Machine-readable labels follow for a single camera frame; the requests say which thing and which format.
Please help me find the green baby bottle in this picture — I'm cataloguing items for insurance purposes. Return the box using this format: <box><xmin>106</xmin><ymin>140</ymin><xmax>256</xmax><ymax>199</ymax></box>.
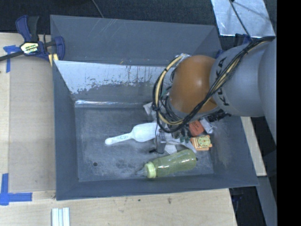
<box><xmin>136</xmin><ymin>148</ymin><xmax>198</xmax><ymax>179</ymax></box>

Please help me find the white plastic scoop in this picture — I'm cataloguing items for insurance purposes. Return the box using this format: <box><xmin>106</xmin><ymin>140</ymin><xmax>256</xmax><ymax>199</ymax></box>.
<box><xmin>104</xmin><ymin>122</ymin><xmax>158</xmax><ymax>146</ymax></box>

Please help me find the red-orange packet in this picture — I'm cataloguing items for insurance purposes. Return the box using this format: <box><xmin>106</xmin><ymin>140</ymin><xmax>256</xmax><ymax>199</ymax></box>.
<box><xmin>188</xmin><ymin>121</ymin><xmax>204</xmax><ymax>137</ymax></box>

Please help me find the orange toy clock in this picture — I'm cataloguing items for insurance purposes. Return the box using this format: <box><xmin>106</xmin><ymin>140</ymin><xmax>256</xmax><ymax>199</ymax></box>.
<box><xmin>190</xmin><ymin>135</ymin><xmax>213</xmax><ymax>152</ymax></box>

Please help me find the grey metal bin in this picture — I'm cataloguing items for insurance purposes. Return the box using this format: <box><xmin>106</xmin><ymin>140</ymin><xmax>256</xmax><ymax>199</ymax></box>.
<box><xmin>49</xmin><ymin>14</ymin><xmax>260</xmax><ymax>201</ymax></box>

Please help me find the pale wood flat board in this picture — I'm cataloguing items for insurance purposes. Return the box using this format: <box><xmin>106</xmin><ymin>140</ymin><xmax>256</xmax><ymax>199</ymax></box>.
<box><xmin>8</xmin><ymin>55</ymin><xmax>56</xmax><ymax>193</ymax></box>

